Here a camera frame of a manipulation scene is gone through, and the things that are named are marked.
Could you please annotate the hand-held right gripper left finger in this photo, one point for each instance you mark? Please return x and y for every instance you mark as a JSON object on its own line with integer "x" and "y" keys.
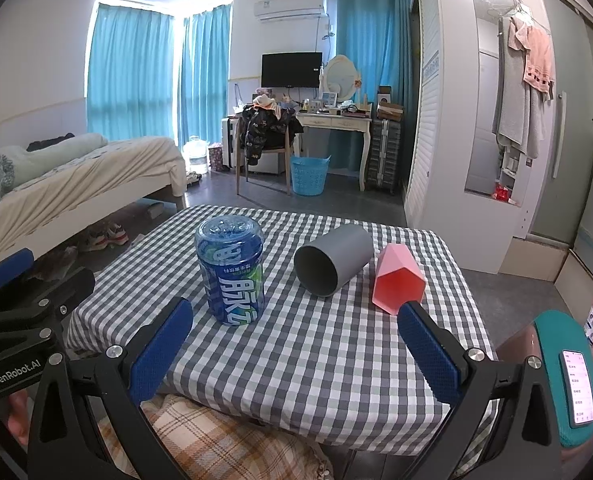
{"x": 160, "y": 347}

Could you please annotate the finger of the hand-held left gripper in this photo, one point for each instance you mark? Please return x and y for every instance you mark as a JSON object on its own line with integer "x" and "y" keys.
{"x": 61, "y": 292}
{"x": 11, "y": 266}

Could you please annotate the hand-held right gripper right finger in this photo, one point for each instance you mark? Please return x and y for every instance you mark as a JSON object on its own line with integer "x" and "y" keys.
{"x": 429, "y": 355}

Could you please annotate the pink faceted cup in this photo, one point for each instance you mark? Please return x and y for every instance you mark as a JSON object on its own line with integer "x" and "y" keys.
{"x": 399, "y": 280}

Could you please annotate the grey cup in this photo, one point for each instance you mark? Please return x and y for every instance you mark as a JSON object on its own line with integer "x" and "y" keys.
{"x": 326, "y": 265}

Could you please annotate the person's left hand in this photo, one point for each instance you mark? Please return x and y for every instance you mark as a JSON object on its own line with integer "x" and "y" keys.
{"x": 19, "y": 415}

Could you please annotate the sneakers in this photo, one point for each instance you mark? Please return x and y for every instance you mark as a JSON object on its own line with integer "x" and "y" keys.
{"x": 104, "y": 237}

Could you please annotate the plaid cushion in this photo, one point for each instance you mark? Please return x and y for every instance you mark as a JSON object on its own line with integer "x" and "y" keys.
{"x": 211, "y": 435}

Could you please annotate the grey checked tablecloth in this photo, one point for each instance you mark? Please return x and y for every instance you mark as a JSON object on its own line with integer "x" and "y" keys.
{"x": 326, "y": 360}

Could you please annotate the blue drink bottle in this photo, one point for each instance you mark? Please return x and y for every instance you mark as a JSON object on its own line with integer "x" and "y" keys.
{"x": 229, "y": 270}

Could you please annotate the pale green pillow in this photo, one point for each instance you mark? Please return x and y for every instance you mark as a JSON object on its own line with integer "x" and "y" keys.
{"x": 61, "y": 157}

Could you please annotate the bed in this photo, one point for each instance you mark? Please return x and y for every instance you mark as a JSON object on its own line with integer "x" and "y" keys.
{"x": 91, "y": 175}

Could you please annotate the teal phone holder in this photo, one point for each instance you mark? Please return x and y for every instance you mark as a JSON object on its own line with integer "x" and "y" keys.
{"x": 551, "y": 340}

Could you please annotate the dark clothing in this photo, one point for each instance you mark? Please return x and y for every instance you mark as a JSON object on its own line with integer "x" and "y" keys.
{"x": 51, "y": 141}

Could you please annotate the smartphone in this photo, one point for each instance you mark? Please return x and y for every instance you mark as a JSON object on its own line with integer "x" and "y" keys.
{"x": 578, "y": 387}

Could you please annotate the clear water jug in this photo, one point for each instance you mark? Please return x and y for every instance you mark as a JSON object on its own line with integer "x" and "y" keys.
{"x": 195, "y": 156}

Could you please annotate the dark suitcase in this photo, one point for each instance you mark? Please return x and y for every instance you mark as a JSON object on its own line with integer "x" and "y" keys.
{"x": 384, "y": 157}

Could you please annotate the blue laundry basket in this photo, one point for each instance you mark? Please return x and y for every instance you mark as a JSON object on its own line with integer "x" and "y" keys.
{"x": 309, "y": 176}

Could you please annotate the blue curtain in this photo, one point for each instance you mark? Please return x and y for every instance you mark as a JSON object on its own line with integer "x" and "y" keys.
{"x": 204, "y": 75}
{"x": 131, "y": 75}
{"x": 371, "y": 35}

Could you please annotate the wooden chair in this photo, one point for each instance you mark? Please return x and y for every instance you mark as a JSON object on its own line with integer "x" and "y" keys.
{"x": 287, "y": 160}

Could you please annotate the dark jacket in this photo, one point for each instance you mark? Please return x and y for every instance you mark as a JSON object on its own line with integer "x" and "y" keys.
{"x": 261, "y": 130}

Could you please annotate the white louvered wardrobe door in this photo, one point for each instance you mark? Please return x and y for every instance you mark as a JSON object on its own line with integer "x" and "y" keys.
{"x": 426, "y": 110}

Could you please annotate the cardboard box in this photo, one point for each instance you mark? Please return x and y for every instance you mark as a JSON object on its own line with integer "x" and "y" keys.
{"x": 390, "y": 111}

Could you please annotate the white dressing table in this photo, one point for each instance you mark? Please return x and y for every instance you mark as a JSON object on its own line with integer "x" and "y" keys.
{"x": 334, "y": 122}

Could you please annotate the grey hanging towel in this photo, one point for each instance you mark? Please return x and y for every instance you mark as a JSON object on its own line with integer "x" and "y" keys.
{"x": 516, "y": 110}

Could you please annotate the light cloth on chair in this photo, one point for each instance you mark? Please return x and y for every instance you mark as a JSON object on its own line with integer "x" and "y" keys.
{"x": 266, "y": 105}

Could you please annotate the white oval mirror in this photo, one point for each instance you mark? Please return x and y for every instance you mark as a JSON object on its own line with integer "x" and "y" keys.
{"x": 340, "y": 77}

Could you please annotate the black television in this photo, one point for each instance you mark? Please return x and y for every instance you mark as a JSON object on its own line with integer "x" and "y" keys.
{"x": 291, "y": 70}

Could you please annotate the pink hanging towel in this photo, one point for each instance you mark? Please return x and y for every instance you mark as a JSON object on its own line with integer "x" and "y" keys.
{"x": 539, "y": 65}

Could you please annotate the white air conditioner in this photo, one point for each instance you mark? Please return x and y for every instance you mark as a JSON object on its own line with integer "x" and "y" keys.
{"x": 290, "y": 8}

